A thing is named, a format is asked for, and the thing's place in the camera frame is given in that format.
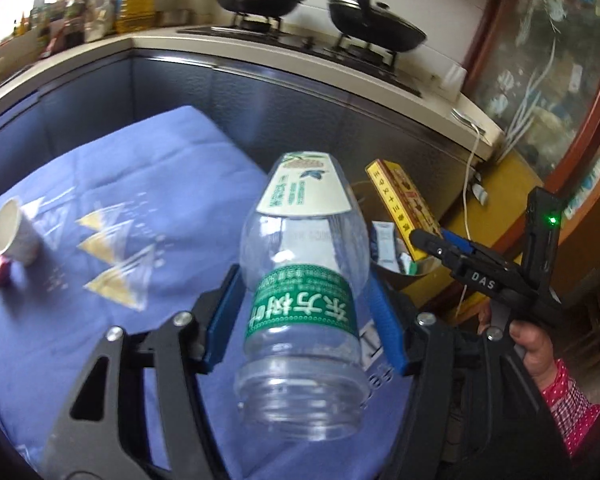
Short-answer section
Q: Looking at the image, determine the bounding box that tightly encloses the white kitchen countertop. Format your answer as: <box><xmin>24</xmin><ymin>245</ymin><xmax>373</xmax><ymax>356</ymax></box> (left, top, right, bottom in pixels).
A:
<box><xmin>0</xmin><ymin>27</ymin><xmax>506</xmax><ymax>161</ymax></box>

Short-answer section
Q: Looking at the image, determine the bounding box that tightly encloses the white paper cup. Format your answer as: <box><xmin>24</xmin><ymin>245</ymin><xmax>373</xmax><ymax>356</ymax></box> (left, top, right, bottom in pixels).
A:
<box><xmin>0</xmin><ymin>197</ymin><xmax>43</xmax><ymax>267</ymax></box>

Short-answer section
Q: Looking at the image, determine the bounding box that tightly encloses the small white sachet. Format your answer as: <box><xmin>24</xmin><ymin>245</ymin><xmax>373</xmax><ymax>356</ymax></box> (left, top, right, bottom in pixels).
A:
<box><xmin>371</xmin><ymin>221</ymin><xmax>398</xmax><ymax>267</ymax></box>

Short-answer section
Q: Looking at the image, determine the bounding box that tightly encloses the wooden glass door cabinet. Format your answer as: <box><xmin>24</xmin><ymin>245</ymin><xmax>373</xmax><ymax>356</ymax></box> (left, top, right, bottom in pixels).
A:
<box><xmin>460</xmin><ymin>0</ymin><xmax>600</xmax><ymax>311</ymax></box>

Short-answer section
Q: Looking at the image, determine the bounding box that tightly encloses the gas stove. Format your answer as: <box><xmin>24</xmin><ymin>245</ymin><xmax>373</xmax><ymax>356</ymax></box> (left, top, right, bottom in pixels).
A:
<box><xmin>177</xmin><ymin>12</ymin><xmax>423</xmax><ymax>98</ymax></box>

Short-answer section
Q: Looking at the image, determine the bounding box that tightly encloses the person's right hand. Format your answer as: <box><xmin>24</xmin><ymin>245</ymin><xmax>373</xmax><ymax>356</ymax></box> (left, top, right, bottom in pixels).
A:
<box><xmin>477</xmin><ymin>305</ymin><xmax>557</xmax><ymax>396</ymax></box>

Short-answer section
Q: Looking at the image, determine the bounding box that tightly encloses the person's right forearm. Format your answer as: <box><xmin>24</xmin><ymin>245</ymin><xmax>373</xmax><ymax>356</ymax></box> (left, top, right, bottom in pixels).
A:
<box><xmin>540</xmin><ymin>357</ymin><xmax>600</xmax><ymax>456</ymax></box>

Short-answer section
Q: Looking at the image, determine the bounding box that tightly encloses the white cable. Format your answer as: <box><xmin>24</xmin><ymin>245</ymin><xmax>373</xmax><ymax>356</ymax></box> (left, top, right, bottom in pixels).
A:
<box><xmin>452</xmin><ymin>110</ymin><xmax>490</xmax><ymax>313</ymax></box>

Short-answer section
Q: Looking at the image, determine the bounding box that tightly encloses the dark sauce bottle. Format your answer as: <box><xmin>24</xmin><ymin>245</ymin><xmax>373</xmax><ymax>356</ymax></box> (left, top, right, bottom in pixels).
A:
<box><xmin>62</xmin><ymin>0</ymin><xmax>88</xmax><ymax>47</ymax></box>

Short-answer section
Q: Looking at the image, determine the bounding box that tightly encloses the blue patterned tablecloth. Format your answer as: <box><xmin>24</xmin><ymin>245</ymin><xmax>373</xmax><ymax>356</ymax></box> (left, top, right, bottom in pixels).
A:
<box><xmin>0</xmin><ymin>105</ymin><xmax>421</xmax><ymax>480</ymax></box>

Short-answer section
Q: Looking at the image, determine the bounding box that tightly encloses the yellow wooden side table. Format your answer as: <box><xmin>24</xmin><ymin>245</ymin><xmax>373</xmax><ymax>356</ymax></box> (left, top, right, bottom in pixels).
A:
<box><xmin>415</xmin><ymin>152</ymin><xmax>548</xmax><ymax>323</ymax></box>

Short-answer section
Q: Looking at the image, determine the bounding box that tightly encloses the yellow cardboard box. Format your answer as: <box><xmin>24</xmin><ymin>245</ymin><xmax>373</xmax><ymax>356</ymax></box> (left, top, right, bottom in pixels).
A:
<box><xmin>365</xmin><ymin>159</ymin><xmax>443</xmax><ymax>263</ymax></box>

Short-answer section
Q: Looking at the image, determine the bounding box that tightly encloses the white plastic jug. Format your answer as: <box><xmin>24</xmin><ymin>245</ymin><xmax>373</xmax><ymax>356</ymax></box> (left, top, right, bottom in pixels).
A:
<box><xmin>86</xmin><ymin>0</ymin><xmax>117</xmax><ymax>40</ymax></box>

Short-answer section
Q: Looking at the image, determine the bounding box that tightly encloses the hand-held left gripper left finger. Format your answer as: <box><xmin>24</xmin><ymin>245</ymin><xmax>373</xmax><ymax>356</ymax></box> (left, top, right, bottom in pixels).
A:
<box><xmin>40</xmin><ymin>265</ymin><xmax>243</xmax><ymax>480</ymax></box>

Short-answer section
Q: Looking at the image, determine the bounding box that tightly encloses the black pan with lid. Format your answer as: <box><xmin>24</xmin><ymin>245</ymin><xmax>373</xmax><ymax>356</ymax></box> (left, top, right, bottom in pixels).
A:
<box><xmin>327</xmin><ymin>0</ymin><xmax>427</xmax><ymax>53</ymax></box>

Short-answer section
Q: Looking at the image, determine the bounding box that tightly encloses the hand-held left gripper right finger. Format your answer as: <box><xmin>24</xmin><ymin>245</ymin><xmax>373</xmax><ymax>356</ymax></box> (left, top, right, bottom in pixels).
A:
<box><xmin>367</xmin><ymin>275</ymin><xmax>571</xmax><ymax>480</ymax></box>

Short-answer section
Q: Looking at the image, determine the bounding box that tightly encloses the clear plastic bottle green label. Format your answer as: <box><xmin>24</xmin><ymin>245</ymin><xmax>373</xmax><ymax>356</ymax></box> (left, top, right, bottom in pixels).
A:
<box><xmin>234</xmin><ymin>151</ymin><xmax>372</xmax><ymax>442</ymax></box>

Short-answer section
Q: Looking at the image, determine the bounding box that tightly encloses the metal trash bin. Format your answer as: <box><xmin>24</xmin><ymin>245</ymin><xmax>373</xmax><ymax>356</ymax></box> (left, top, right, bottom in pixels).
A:
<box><xmin>347</xmin><ymin>180</ymin><xmax>453</xmax><ymax>281</ymax></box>

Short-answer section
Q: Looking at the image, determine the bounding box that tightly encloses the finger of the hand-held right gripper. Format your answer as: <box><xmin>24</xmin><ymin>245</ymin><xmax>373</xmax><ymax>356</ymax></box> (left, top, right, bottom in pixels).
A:
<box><xmin>440</xmin><ymin>229</ymin><xmax>525</xmax><ymax>275</ymax></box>
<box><xmin>410</xmin><ymin>229</ymin><xmax>465</xmax><ymax>267</ymax></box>

